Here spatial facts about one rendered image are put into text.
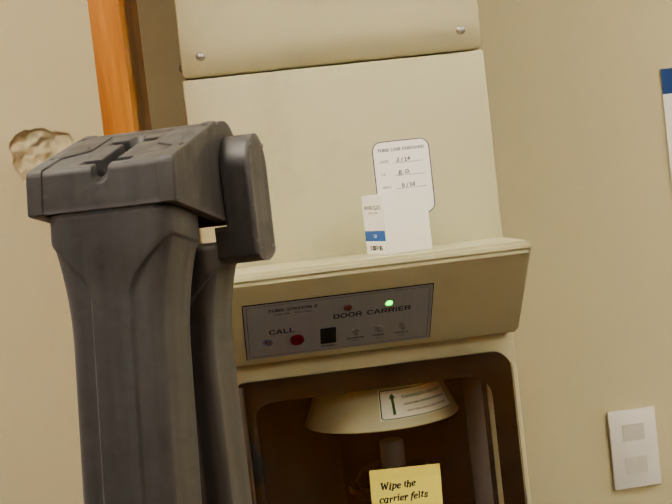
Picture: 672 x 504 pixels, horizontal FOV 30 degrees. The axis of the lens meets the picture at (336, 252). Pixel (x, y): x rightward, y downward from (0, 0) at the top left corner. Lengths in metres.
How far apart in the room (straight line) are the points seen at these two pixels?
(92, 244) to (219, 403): 0.13
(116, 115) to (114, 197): 0.63
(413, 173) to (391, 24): 0.16
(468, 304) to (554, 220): 0.55
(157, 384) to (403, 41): 0.80
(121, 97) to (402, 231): 0.30
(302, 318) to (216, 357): 0.57
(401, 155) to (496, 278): 0.17
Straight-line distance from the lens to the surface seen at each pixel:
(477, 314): 1.30
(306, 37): 1.33
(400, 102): 1.34
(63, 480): 1.80
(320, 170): 1.32
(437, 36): 1.35
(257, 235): 0.67
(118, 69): 1.23
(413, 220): 1.25
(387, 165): 1.33
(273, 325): 1.25
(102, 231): 0.61
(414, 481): 1.35
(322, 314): 1.25
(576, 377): 1.84
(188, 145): 0.62
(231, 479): 0.70
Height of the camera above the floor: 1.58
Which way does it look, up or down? 3 degrees down
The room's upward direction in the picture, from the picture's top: 6 degrees counter-clockwise
